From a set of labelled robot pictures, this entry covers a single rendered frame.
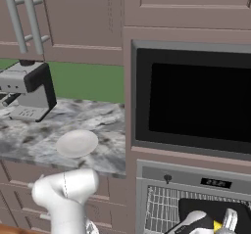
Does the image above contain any black oven tray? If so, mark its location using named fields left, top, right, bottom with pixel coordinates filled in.
left=177, top=197, right=251, bottom=234

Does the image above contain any wide mauve wall cupboard door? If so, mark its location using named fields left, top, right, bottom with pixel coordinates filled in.
left=26, top=0, right=126, bottom=67

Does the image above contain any silver bar cupboard handle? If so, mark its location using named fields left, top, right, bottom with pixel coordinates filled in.
left=3, top=0, right=34, bottom=55
left=22, top=0, right=52, bottom=56

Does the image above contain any wire oven rack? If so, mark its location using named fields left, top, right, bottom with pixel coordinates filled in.
left=144, top=185, right=251, bottom=234

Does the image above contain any yellow corn cob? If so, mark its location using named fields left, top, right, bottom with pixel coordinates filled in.
left=213, top=219, right=225, bottom=232

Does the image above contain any mauve drawer front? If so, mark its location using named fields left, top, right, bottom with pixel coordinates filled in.
left=0, top=159, right=112, bottom=201
left=0, top=182, right=128, bottom=234

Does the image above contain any black and grey microwave oven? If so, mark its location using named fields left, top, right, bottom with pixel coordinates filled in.
left=130, top=39, right=251, bottom=157

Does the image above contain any silver and black coffee machine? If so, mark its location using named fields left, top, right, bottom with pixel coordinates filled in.
left=0, top=59, right=58, bottom=123

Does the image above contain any mauve cupboard door above microwave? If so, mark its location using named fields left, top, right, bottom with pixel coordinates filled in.
left=124, top=0, right=251, bottom=30

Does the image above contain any silver built-in oven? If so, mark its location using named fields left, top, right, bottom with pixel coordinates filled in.
left=135, top=159, right=251, bottom=234

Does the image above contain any white drawer handle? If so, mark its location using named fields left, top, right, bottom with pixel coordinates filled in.
left=38, top=211, right=53, bottom=221

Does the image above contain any narrow mauve wall cupboard door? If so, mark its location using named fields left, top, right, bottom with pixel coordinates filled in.
left=0, top=0, right=33, bottom=60

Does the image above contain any white round plate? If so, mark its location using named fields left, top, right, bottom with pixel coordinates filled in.
left=55, top=129, right=99, bottom=159

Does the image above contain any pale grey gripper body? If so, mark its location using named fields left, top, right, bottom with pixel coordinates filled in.
left=222, top=208, right=239, bottom=234

